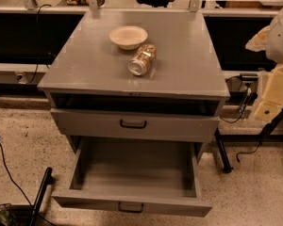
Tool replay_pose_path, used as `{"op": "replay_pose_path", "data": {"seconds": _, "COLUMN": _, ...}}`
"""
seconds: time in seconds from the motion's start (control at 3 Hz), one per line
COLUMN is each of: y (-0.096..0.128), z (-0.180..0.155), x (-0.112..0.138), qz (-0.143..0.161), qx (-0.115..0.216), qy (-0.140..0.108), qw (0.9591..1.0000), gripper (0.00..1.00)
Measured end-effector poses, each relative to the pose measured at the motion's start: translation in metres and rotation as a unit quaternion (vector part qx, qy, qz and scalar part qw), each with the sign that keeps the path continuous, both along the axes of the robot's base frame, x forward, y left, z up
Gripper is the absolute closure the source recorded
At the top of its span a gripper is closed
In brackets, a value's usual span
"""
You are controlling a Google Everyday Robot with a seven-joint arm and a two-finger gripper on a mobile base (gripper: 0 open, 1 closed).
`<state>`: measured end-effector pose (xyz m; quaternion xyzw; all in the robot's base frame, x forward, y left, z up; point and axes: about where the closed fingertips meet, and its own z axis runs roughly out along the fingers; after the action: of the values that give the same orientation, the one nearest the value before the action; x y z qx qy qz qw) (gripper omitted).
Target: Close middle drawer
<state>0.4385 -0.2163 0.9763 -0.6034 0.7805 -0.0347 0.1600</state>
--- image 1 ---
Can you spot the black floor stand leg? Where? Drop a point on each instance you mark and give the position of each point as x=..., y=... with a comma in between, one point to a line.
x=46, y=181

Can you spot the grey drawer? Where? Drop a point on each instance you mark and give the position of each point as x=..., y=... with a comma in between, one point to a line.
x=93, y=123
x=135, y=176

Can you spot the grey drawer cabinet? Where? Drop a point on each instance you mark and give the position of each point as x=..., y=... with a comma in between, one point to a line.
x=90, y=73

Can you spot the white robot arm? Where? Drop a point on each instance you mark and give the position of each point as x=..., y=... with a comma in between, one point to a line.
x=270, y=40

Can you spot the white ceramic bowl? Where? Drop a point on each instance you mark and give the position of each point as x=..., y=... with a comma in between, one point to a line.
x=128, y=37

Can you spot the glass jar of snacks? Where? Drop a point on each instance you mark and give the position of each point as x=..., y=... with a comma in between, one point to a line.
x=141, y=62

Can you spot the black table frame leg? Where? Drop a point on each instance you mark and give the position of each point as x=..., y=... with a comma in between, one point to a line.
x=265, y=135

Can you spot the grey top drawer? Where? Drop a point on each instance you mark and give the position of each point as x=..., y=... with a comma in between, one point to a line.
x=93, y=123

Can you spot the wire basket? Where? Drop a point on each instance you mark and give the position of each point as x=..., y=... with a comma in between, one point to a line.
x=7, y=218

